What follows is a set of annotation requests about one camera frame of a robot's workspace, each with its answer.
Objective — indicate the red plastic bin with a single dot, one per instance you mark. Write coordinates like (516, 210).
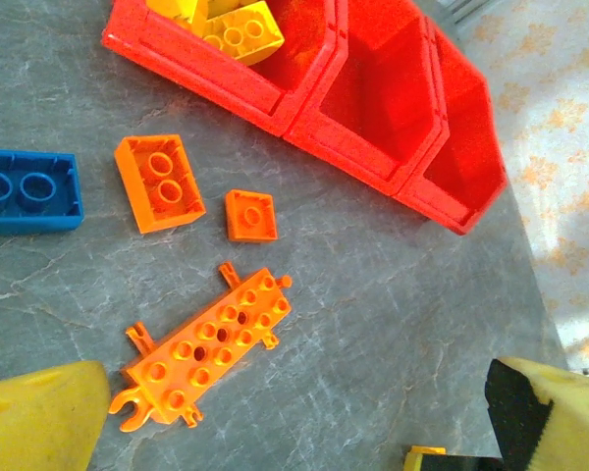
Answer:
(201, 64)
(353, 157)
(446, 211)

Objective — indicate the long yellow lego brick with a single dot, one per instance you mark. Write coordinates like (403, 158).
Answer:
(240, 34)

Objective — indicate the small square orange lego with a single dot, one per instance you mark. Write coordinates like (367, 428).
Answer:
(250, 216)

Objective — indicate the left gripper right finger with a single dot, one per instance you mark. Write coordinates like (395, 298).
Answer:
(564, 422)

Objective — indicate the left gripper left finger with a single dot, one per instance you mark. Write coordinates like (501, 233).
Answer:
(39, 422)

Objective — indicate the orange lego plate with holes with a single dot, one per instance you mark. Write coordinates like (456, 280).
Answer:
(196, 378)

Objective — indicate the orange lego brick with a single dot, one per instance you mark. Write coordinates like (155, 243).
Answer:
(137, 162)

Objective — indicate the blue lego brick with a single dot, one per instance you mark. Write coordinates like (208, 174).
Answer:
(10, 223)

